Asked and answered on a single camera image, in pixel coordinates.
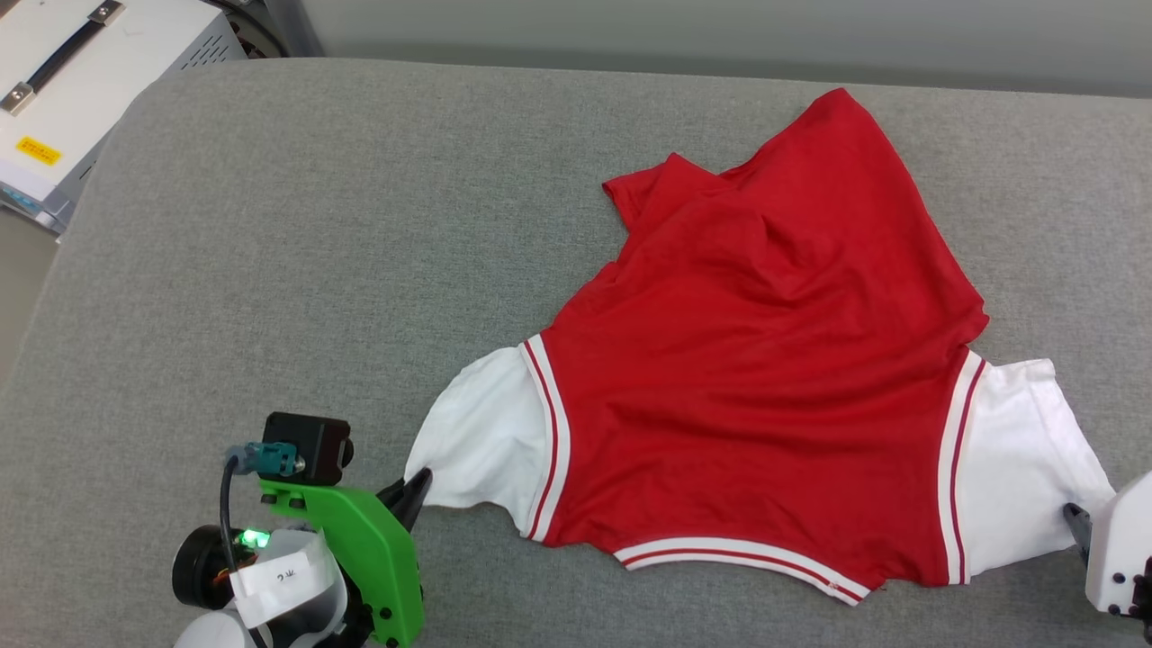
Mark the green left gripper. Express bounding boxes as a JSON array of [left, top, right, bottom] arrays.
[[258, 467, 435, 648]]

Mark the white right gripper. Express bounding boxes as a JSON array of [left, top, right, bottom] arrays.
[[1063, 467, 1152, 619]]

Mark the red and white basketball jersey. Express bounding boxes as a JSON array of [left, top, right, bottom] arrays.
[[402, 86, 1118, 607]]

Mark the white paper tag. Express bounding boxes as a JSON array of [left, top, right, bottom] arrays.
[[229, 548, 318, 630]]

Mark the yellow warning sticker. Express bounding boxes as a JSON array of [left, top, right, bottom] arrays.
[[15, 134, 65, 168]]

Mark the white metal equipment box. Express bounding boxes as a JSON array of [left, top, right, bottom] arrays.
[[0, 0, 250, 237]]

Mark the white partition panel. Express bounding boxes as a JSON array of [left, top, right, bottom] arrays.
[[301, 0, 1152, 98]]

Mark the black cable with teal plug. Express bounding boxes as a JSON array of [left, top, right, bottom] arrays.
[[220, 440, 309, 648]]

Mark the black box carrying handle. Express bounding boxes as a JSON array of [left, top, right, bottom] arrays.
[[0, 0, 128, 117]]

